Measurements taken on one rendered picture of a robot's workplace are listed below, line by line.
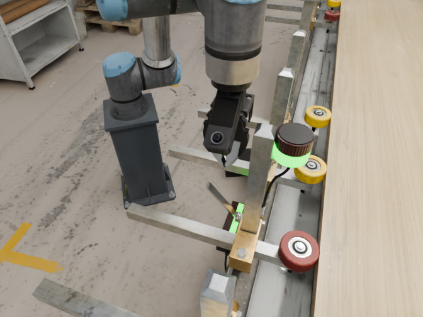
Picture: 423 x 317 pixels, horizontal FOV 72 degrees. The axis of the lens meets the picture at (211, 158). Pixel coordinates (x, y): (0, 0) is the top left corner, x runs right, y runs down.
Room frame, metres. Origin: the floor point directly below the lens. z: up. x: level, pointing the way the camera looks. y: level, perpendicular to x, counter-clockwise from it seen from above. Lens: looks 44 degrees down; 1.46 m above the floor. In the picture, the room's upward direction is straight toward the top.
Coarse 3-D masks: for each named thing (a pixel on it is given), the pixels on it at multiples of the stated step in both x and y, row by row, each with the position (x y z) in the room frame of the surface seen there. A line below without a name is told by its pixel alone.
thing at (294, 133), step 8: (280, 128) 0.37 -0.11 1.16; (288, 128) 0.37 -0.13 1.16; (296, 128) 0.37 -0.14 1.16; (304, 128) 0.37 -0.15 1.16; (280, 136) 0.35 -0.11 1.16; (288, 136) 0.35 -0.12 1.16; (296, 136) 0.35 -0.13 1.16; (304, 136) 0.35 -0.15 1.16; (312, 136) 0.35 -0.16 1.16; (296, 144) 0.34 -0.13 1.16; (304, 144) 0.34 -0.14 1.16; (272, 160) 0.36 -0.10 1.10; (288, 168) 0.36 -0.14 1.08; (280, 176) 0.36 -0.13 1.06; (272, 184) 0.37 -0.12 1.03; (264, 200) 0.37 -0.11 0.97
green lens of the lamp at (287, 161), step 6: (276, 150) 0.35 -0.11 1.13; (276, 156) 0.35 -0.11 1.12; (282, 156) 0.34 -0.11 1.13; (288, 156) 0.34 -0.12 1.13; (306, 156) 0.34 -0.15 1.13; (282, 162) 0.34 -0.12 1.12; (288, 162) 0.33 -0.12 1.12; (294, 162) 0.33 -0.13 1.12; (300, 162) 0.33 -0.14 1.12; (306, 162) 0.34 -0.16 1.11
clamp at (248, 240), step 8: (240, 224) 0.38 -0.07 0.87; (240, 232) 0.36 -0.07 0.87; (248, 232) 0.36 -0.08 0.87; (256, 232) 0.36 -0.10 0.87; (240, 240) 0.34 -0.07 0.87; (248, 240) 0.34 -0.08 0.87; (256, 240) 0.34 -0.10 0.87; (232, 248) 0.32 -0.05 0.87; (248, 248) 0.32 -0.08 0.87; (232, 256) 0.30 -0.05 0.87; (248, 256) 0.30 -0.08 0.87; (232, 264) 0.30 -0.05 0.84; (240, 264) 0.29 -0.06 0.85; (248, 264) 0.29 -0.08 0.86; (248, 272) 0.28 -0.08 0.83
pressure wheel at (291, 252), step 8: (288, 232) 0.34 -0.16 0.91; (296, 232) 0.34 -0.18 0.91; (304, 232) 0.34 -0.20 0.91; (288, 240) 0.32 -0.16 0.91; (296, 240) 0.32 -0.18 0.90; (304, 240) 0.32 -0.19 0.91; (312, 240) 0.32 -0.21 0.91; (280, 248) 0.30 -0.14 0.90; (288, 248) 0.30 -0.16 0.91; (296, 248) 0.30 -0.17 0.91; (304, 248) 0.30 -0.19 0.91; (312, 248) 0.30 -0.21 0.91; (280, 256) 0.29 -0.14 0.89; (288, 256) 0.28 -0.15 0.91; (296, 256) 0.28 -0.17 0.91; (304, 256) 0.28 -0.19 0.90; (312, 256) 0.28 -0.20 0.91; (288, 264) 0.27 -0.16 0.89; (296, 264) 0.27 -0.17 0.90; (304, 264) 0.26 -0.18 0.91; (312, 264) 0.27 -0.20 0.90
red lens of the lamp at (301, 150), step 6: (276, 132) 0.37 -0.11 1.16; (312, 132) 0.36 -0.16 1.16; (276, 138) 0.36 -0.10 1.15; (276, 144) 0.35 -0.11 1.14; (282, 144) 0.34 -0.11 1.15; (288, 144) 0.34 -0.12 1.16; (306, 144) 0.34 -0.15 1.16; (312, 144) 0.34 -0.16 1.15; (282, 150) 0.34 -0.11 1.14; (288, 150) 0.33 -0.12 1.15; (294, 150) 0.33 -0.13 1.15; (300, 150) 0.33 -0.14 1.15; (306, 150) 0.33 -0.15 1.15; (294, 156) 0.33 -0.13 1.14; (300, 156) 0.33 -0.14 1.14
